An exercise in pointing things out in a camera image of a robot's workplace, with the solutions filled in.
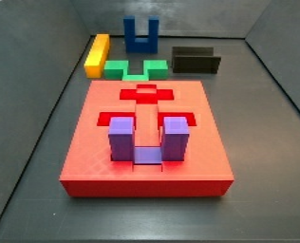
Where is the yellow long bar block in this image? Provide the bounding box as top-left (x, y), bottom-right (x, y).
top-left (84, 34), bottom-right (109, 79)

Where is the red board with slots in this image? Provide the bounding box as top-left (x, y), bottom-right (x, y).
top-left (60, 81), bottom-right (234, 197)

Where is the purple U-shaped block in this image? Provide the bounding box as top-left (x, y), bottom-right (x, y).
top-left (108, 117), bottom-right (188, 165)

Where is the blue U-shaped block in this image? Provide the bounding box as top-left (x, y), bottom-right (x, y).
top-left (123, 15), bottom-right (159, 53)

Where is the black bracket holder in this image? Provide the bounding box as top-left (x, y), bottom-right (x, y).
top-left (171, 47), bottom-right (220, 74)

